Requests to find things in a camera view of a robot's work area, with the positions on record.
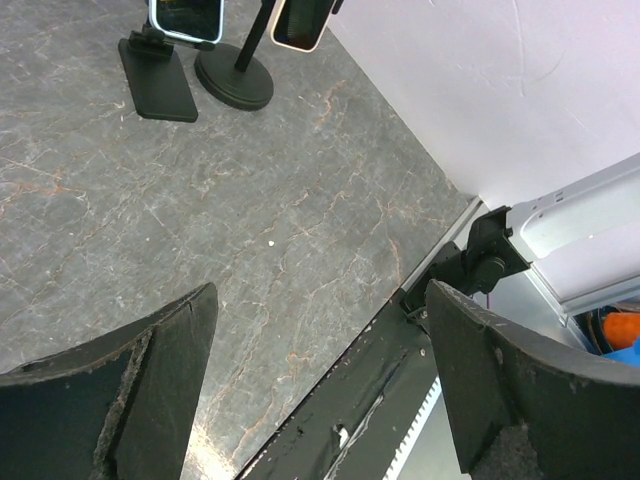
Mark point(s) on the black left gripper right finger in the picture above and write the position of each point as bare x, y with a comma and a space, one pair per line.
524, 406

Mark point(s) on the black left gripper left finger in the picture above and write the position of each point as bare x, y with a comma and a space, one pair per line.
120, 406

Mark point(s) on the black folding phone stand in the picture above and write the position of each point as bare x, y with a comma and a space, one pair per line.
155, 75

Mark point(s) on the black round base phone holder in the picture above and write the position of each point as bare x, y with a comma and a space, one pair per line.
233, 75

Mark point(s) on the blue case phone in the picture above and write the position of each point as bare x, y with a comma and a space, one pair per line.
191, 21

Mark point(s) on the beige case phone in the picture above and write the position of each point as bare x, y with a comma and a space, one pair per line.
299, 24

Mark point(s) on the blue plastic bin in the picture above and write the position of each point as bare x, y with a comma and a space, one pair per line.
629, 356

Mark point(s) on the slotted cable duct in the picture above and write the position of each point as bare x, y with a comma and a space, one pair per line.
407, 444

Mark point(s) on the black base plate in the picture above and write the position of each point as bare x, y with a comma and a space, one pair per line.
351, 423

